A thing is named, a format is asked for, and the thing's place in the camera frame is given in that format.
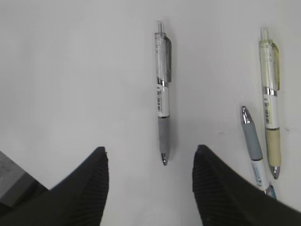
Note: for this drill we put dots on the beige grip pen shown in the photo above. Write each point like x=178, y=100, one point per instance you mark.
x=270, y=81

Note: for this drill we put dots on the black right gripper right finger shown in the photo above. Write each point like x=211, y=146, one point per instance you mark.
x=224, y=198

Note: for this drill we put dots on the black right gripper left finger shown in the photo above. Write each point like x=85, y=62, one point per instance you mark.
x=78, y=200

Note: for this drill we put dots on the white grey pen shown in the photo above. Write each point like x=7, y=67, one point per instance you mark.
x=163, y=75

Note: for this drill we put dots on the light blue pen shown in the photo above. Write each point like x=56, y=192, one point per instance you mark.
x=255, y=153

